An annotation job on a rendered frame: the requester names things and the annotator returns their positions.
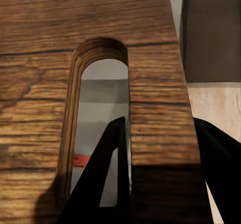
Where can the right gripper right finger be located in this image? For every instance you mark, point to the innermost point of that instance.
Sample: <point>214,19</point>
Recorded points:
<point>221,161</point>

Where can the cutting board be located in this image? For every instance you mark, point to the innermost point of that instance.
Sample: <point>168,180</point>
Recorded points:
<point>45,46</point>

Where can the parer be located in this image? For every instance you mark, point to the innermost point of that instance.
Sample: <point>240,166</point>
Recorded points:
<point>80,160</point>

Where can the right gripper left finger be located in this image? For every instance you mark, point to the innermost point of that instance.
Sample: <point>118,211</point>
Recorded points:
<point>83,205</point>

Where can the drop in sink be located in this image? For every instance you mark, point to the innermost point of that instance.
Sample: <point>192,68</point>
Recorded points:
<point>104,97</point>

